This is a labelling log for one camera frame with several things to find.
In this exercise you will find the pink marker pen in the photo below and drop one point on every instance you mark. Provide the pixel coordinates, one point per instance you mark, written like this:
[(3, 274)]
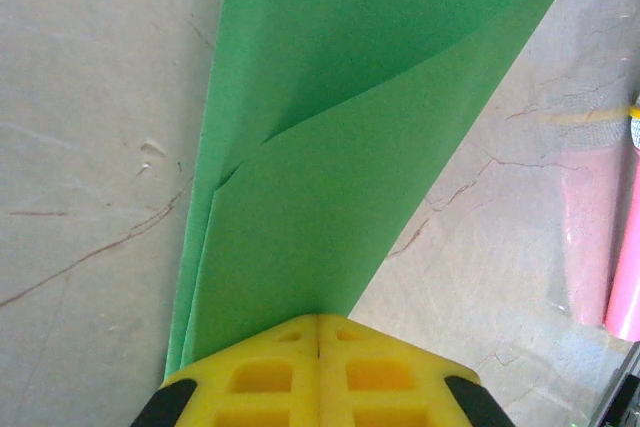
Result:
[(627, 247)]

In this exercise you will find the black case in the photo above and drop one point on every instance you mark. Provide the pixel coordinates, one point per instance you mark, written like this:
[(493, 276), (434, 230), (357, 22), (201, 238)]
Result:
[(630, 397)]

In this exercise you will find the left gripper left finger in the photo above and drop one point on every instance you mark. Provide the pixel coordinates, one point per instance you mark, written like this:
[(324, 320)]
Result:
[(260, 387)]

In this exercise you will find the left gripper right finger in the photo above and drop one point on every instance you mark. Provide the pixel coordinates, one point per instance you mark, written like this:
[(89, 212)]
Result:
[(380, 387)]

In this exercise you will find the green cloth square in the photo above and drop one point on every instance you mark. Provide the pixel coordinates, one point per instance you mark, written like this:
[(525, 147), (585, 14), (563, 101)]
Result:
[(325, 197)]

